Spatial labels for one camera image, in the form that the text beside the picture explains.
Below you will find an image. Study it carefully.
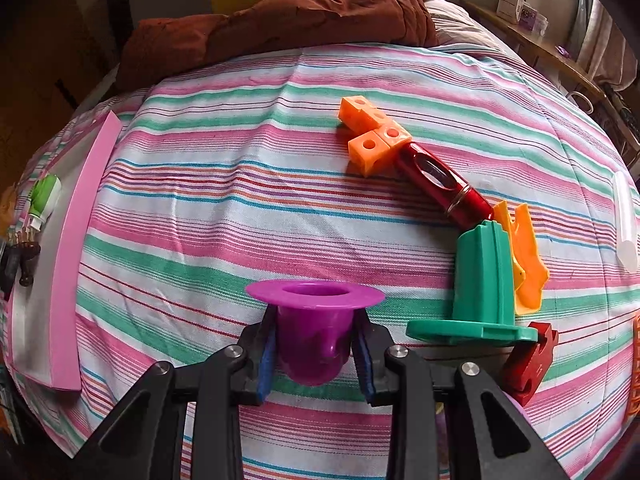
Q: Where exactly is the orange plastic slide toy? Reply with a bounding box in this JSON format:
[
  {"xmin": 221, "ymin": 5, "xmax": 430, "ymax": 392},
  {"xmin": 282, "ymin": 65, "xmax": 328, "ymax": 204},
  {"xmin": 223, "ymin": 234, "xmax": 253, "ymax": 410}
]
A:
[{"xmin": 494, "ymin": 200, "xmax": 550, "ymax": 316}]

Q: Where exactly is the brown quilted blanket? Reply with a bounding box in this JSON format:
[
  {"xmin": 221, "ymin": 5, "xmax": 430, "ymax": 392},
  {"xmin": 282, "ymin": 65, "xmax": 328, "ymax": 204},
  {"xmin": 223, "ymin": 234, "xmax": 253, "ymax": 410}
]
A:
[{"xmin": 116, "ymin": 0, "xmax": 438, "ymax": 92}]

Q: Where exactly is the purple plastic cup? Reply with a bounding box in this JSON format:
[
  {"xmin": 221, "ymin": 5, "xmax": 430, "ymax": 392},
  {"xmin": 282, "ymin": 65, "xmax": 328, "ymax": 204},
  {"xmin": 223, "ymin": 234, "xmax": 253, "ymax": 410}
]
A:
[{"xmin": 246, "ymin": 280, "xmax": 385, "ymax": 387}]

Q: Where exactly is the dark spiky toy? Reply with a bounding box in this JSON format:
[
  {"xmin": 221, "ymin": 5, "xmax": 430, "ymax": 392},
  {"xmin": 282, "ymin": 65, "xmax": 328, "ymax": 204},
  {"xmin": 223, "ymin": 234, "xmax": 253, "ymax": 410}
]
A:
[{"xmin": 1, "ymin": 226, "xmax": 41, "ymax": 301}]

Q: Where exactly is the white tray with pink rim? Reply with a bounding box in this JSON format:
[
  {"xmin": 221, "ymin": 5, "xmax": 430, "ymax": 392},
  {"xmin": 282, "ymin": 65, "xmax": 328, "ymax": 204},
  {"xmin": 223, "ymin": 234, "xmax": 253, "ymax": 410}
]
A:
[{"xmin": 4, "ymin": 112, "xmax": 122, "ymax": 391}]

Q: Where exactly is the orange linked cubes toy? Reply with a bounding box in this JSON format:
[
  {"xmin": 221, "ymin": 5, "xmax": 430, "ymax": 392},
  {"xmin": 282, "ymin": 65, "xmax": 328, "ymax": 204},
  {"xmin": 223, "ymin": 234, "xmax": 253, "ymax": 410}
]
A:
[{"xmin": 338, "ymin": 96, "xmax": 412, "ymax": 177}]

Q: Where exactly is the orange plastic grid piece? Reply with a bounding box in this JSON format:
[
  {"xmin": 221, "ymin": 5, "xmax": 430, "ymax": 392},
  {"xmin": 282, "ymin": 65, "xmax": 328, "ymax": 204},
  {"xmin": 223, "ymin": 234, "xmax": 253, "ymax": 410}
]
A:
[{"xmin": 626, "ymin": 315, "xmax": 640, "ymax": 418}]

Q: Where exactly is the red metallic tube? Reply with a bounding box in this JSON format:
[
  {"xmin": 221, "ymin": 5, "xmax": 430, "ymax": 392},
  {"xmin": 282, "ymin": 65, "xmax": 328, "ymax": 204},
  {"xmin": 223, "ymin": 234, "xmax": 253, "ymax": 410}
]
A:
[{"xmin": 396, "ymin": 142, "xmax": 494, "ymax": 232}]

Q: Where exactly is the green plug-in device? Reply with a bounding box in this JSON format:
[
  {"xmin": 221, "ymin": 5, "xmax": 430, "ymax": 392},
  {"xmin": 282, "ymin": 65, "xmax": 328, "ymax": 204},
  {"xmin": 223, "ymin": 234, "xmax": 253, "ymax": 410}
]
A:
[{"xmin": 24, "ymin": 174, "xmax": 62, "ymax": 232}]

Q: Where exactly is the beige curtain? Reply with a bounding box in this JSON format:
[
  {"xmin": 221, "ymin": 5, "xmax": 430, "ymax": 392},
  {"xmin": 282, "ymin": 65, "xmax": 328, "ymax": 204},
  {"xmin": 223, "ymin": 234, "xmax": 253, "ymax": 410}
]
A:
[{"xmin": 566, "ymin": 0, "xmax": 639, "ymax": 91}]

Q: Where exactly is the wooden side table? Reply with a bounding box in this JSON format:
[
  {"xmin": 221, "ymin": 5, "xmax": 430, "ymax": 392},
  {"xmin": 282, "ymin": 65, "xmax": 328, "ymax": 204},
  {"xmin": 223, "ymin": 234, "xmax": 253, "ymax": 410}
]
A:
[{"xmin": 460, "ymin": 0, "xmax": 639, "ymax": 155}]

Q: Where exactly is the translucent white tube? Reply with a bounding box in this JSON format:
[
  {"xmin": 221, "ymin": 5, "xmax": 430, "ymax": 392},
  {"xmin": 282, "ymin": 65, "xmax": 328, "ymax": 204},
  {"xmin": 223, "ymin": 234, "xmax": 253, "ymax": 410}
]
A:
[{"xmin": 612, "ymin": 171, "xmax": 639, "ymax": 273}]

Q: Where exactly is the purple box on table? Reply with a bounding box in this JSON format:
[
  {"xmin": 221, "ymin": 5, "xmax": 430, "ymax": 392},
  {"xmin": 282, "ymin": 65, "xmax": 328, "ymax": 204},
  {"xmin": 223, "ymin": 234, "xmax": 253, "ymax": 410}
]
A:
[{"xmin": 518, "ymin": 3, "xmax": 548, "ymax": 37}]

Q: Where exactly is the red puzzle piece block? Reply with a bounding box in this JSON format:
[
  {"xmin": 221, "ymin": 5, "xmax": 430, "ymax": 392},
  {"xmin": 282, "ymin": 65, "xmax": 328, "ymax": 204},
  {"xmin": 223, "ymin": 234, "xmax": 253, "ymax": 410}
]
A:
[{"xmin": 498, "ymin": 322, "xmax": 559, "ymax": 408}]

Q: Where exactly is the green plastic stand toy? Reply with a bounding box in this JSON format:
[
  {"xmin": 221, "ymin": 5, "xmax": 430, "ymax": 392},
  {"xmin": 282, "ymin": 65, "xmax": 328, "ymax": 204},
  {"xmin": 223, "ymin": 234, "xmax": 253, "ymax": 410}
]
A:
[{"xmin": 406, "ymin": 220, "xmax": 538, "ymax": 347}]

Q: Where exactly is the striped bed sheet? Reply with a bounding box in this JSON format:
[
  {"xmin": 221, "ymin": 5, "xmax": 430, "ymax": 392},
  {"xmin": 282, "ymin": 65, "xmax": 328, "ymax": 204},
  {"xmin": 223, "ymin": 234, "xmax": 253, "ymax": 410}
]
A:
[{"xmin": 1, "ymin": 29, "xmax": 639, "ymax": 479}]

